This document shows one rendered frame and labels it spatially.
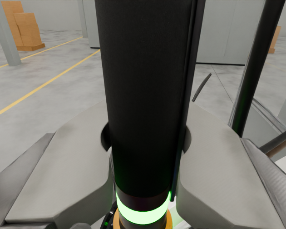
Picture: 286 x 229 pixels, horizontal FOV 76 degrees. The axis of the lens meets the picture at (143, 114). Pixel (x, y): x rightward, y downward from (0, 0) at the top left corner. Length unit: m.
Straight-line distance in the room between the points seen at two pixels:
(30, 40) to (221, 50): 6.62
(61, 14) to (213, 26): 10.51
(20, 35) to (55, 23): 6.14
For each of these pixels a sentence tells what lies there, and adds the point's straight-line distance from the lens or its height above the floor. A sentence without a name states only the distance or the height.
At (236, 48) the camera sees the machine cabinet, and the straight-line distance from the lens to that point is 5.98.
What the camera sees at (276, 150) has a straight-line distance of 0.30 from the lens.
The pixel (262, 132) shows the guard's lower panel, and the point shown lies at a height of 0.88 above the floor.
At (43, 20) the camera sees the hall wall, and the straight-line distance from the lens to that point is 14.88.
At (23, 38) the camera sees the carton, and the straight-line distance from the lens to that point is 8.52.
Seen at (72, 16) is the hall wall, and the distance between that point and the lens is 13.83.
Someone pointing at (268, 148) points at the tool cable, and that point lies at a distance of 0.27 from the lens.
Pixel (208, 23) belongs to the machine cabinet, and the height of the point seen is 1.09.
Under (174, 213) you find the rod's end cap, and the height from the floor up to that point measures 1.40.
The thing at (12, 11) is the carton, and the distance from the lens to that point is 8.53.
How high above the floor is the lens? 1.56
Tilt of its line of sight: 31 degrees down
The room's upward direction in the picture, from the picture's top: straight up
